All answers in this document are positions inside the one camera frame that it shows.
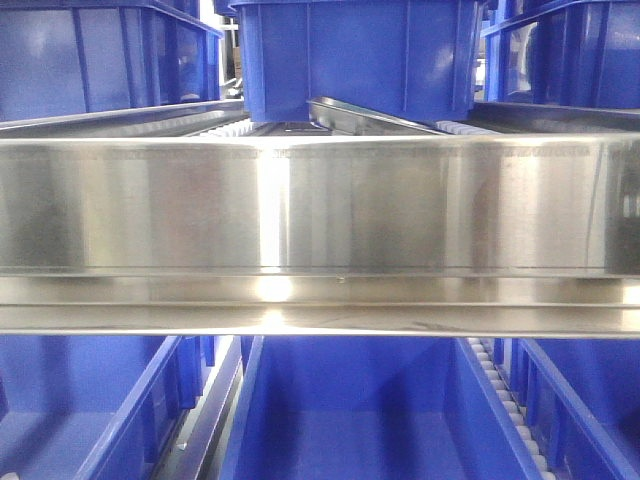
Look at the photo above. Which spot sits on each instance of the dark blue bin lower left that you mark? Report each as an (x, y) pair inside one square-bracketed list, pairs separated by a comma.
[(96, 407)]

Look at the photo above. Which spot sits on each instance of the dark blue bin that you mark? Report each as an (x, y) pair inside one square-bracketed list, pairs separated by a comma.
[(356, 407), (96, 407), (569, 53), (72, 57), (580, 400), (410, 59)]

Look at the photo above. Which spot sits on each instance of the dark blue bin upper left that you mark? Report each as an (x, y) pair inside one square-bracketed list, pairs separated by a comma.
[(72, 57)]

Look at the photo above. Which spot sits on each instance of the steel divider rail upper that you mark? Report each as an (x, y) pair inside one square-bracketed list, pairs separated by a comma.
[(349, 119)]

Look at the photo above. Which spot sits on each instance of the steel divider rail lower left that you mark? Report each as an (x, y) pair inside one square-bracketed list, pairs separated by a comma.
[(197, 449)]

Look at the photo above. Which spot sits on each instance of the steel divider rail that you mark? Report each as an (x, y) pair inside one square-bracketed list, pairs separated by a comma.
[(197, 449), (349, 119)]

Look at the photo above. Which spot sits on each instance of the white roller track lower right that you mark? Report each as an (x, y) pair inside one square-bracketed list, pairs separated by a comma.
[(514, 411)]

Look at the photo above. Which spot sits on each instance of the dark blue bin lower middle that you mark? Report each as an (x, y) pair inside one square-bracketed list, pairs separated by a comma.
[(356, 407)]

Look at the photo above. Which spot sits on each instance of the dark blue bin upper right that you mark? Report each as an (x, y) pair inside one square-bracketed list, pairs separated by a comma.
[(569, 53)]

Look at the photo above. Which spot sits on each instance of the stainless steel shelf front rail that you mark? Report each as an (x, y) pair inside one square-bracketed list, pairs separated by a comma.
[(499, 235)]

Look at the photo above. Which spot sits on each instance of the dark blue bin upper middle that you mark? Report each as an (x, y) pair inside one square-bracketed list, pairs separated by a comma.
[(410, 59)]

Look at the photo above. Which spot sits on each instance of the dark blue bin lower right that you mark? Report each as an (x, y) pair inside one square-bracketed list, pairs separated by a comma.
[(580, 400)]

